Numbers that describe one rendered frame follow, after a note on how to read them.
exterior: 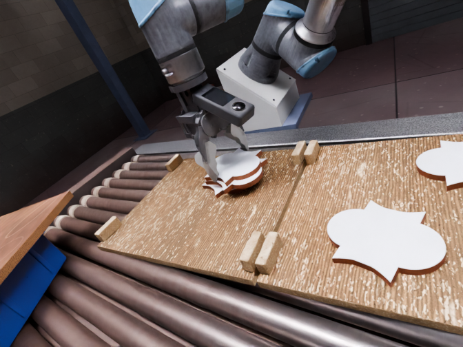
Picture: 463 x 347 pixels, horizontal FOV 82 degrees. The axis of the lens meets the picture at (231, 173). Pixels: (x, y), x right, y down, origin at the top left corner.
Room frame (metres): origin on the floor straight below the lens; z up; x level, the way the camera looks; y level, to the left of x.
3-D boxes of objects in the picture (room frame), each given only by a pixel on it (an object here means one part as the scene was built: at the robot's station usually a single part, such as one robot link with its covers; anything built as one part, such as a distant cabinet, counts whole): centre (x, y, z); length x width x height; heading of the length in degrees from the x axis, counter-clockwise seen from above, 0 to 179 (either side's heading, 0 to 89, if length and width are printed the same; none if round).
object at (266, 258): (0.28, 0.00, 0.95); 0.06 x 0.02 x 0.03; 140
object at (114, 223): (0.55, 0.32, 0.95); 0.06 x 0.02 x 0.03; 140
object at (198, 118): (0.55, 0.00, 1.12); 0.09 x 0.08 x 0.12; 33
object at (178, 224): (0.53, 0.08, 0.93); 0.41 x 0.35 x 0.02; 50
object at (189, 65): (0.54, 0.00, 1.20); 0.08 x 0.08 x 0.05
